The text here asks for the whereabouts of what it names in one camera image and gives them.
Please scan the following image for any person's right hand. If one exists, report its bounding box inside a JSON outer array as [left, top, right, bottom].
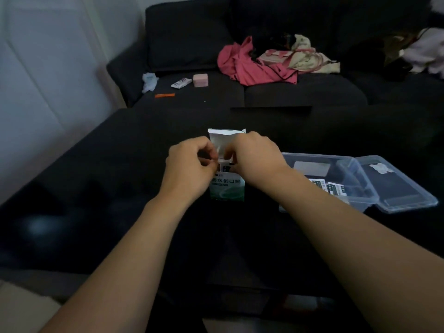
[[224, 131, 292, 191]]

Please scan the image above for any person's left hand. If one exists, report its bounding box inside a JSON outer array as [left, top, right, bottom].
[[159, 136, 220, 207]]

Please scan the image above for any green white bandage box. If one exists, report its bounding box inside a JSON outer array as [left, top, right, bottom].
[[207, 128, 246, 202]]

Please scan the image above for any person's right forearm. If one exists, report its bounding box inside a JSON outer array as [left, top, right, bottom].
[[264, 166, 444, 333]]

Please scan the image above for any person's left forearm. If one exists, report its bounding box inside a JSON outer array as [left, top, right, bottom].
[[39, 193, 195, 333]]

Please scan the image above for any white card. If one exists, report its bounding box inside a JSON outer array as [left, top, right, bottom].
[[293, 161, 331, 177]]

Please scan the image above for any pink cloth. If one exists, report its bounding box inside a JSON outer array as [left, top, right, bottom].
[[217, 35, 299, 87]]

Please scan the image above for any dark grey sofa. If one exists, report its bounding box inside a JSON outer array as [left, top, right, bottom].
[[106, 0, 444, 111]]

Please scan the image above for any crumpled white tissue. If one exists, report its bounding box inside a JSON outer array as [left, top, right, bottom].
[[142, 72, 160, 94]]

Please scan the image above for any black garment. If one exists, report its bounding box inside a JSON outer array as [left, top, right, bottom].
[[250, 31, 297, 61]]

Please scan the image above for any clear plastic container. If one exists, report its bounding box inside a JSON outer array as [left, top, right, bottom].
[[279, 152, 379, 213]]

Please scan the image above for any white torn sticker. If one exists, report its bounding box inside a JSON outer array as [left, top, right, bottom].
[[369, 162, 395, 175]]

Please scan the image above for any clear plastic lid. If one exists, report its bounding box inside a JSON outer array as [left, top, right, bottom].
[[336, 155, 439, 214]]

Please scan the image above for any white garment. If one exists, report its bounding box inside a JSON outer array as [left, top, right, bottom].
[[402, 27, 444, 79]]

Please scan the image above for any beige bag with pink straps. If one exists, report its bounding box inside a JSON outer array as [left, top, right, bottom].
[[257, 34, 341, 74]]

